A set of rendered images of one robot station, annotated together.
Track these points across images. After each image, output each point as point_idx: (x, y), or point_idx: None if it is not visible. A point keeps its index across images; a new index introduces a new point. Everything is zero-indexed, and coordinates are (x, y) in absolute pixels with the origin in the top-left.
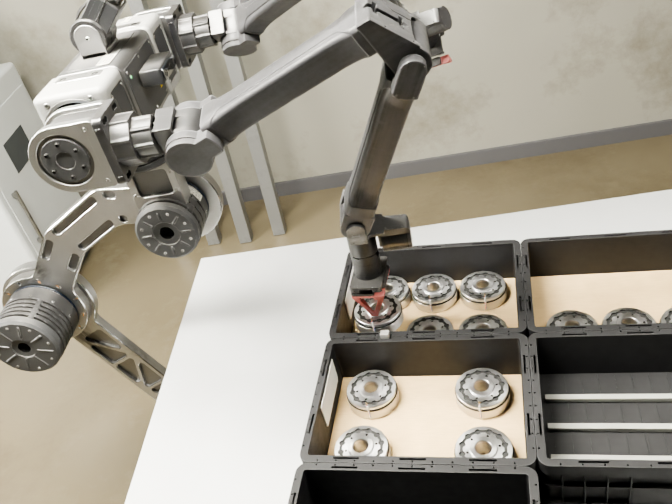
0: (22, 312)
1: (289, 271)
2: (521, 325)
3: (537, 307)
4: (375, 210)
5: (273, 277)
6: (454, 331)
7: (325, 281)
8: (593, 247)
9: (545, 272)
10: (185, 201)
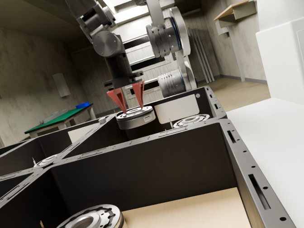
0: (162, 75)
1: (274, 116)
2: (60, 160)
3: (166, 206)
4: (71, 11)
5: (265, 116)
6: (85, 137)
7: (269, 129)
8: (244, 190)
9: (240, 193)
10: (154, 25)
